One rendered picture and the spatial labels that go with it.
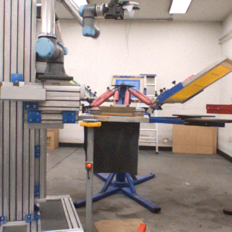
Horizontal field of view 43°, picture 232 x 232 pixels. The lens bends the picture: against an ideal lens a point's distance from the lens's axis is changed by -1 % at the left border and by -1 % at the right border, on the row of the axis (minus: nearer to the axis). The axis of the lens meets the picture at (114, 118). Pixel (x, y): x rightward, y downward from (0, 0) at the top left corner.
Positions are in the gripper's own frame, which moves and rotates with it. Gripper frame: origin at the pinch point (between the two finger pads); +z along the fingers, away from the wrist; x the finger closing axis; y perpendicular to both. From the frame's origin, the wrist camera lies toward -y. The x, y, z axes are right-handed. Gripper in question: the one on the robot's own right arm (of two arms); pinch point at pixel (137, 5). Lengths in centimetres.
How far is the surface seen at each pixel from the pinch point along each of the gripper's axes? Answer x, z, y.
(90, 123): -28, -32, 70
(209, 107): -125, 59, 44
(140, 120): -54, -1, 64
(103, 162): -66, -29, 98
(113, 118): -52, -21, 64
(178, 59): -512, 37, -116
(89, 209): -40, -33, 130
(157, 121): -173, 8, 55
